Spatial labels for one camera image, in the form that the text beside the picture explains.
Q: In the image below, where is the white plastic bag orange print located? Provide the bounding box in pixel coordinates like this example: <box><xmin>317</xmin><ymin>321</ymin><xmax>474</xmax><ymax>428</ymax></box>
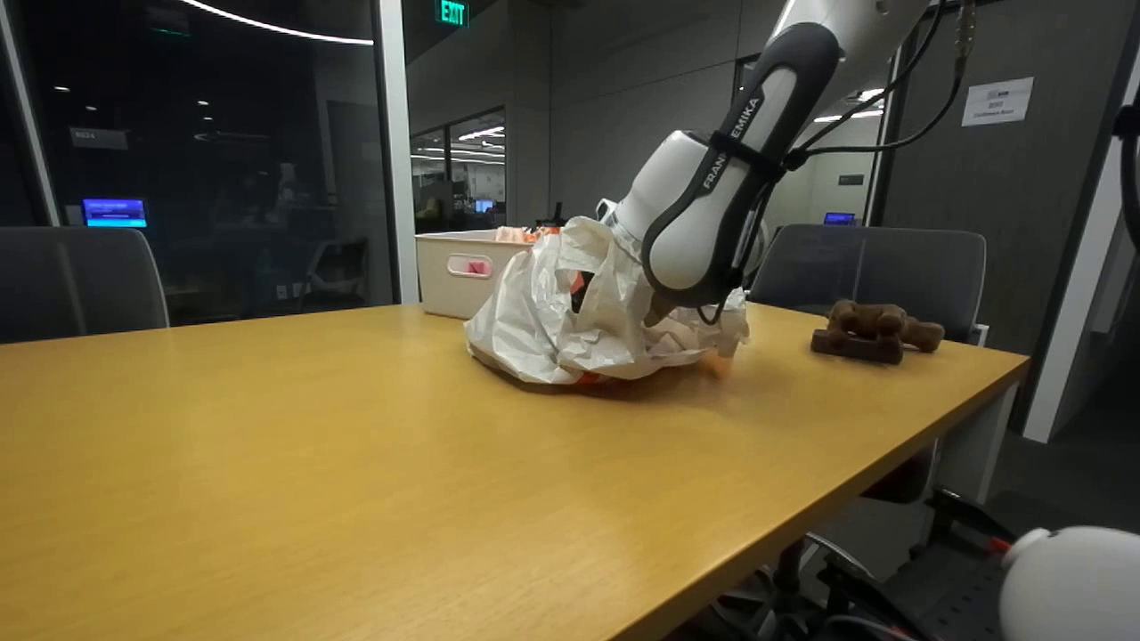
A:
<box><xmin>459</xmin><ymin>213</ymin><xmax>754</xmax><ymax>387</ymax></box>

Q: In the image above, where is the brown plush moose toy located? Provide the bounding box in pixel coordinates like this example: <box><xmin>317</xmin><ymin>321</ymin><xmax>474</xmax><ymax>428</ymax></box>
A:
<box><xmin>822</xmin><ymin>294</ymin><xmax>946</xmax><ymax>355</ymax></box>

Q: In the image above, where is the white plastic storage bin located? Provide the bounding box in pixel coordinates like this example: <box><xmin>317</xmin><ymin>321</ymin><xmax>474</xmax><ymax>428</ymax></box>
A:
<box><xmin>412</xmin><ymin>229</ymin><xmax>532</xmax><ymax>321</ymax></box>

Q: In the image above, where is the grey office chair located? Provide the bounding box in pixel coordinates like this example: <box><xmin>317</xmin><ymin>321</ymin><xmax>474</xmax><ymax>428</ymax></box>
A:
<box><xmin>0</xmin><ymin>225</ymin><xmax>176</xmax><ymax>349</ymax></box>
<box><xmin>750</xmin><ymin>225</ymin><xmax>869</xmax><ymax>317</ymax></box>
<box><xmin>848</xmin><ymin>225</ymin><xmax>989</xmax><ymax>349</ymax></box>

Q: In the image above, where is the glowing blue monitor screen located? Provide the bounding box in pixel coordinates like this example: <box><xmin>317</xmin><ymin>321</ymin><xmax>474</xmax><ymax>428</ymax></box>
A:
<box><xmin>77</xmin><ymin>197</ymin><xmax>148</xmax><ymax>230</ymax></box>

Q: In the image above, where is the white rounded plastic object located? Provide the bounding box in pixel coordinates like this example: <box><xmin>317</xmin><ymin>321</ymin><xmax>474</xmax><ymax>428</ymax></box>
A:
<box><xmin>995</xmin><ymin>522</ymin><xmax>1140</xmax><ymax>641</ymax></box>

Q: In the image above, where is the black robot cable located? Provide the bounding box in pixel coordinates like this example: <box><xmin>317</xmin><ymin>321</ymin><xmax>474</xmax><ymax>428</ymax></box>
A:
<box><xmin>779</xmin><ymin>0</ymin><xmax>989</xmax><ymax>160</ymax></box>

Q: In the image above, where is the white paper wall sign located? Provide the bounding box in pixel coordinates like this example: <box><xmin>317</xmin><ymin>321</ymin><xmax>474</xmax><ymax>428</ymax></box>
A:
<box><xmin>957</xmin><ymin>76</ymin><xmax>1037</xmax><ymax>130</ymax></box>

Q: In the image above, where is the orange handled tool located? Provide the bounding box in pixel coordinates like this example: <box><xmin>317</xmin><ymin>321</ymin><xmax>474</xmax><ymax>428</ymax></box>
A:
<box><xmin>946</xmin><ymin>521</ymin><xmax>1014</xmax><ymax>562</ymax></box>

